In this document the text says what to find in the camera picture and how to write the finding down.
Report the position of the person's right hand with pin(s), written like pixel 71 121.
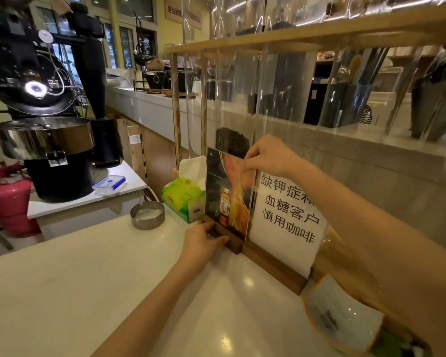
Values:
pixel 275 157

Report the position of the person's left hand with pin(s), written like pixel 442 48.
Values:
pixel 197 249

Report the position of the person's left thumb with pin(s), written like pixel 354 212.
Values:
pixel 218 241

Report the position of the person's right fingers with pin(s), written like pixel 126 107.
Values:
pixel 253 156

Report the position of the small wooden sign base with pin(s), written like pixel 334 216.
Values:
pixel 233 246

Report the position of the dark acrylic drink advert sign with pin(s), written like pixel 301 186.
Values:
pixel 226 204

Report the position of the person's right forearm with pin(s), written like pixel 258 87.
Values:
pixel 386 249

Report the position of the person's left forearm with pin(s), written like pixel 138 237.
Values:
pixel 152 316

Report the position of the dark coffee beans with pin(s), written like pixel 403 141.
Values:
pixel 232 143

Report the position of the green tissue box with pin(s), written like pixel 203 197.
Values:
pixel 180 198

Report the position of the long wooden sign base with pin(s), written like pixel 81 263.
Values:
pixel 275 265

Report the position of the white tissue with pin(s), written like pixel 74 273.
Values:
pixel 193 169

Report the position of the white paper notice sign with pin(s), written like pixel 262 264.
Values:
pixel 286 226

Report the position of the round metal ashtray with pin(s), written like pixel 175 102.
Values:
pixel 147 217

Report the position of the row of clear acrylic tubes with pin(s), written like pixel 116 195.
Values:
pixel 290 81

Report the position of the black machine box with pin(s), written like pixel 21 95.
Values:
pixel 319 96

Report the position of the leaning wooden boards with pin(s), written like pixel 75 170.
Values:
pixel 133 148

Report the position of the clear container with blue lid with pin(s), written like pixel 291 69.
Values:
pixel 109 184

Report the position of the white cabinet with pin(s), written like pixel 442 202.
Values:
pixel 89 211

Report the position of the brown teapot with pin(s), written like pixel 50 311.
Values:
pixel 155 65

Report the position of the white appliance with fan grille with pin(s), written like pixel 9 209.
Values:
pixel 382 109

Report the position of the wooden dispenser rack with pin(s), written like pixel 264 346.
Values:
pixel 319 35

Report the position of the white ceramic dish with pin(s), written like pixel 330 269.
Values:
pixel 342 316

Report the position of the black iron kettle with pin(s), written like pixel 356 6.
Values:
pixel 142 55

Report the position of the black chaff collector column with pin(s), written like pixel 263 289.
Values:
pixel 96 89

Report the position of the steel roaster cooling tray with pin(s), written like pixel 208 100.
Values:
pixel 41 137

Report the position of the pink gas cylinder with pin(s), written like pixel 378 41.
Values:
pixel 13 208

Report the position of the black coffee roaster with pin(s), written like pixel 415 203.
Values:
pixel 26 81

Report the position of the beige wall banner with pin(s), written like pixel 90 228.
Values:
pixel 174 11

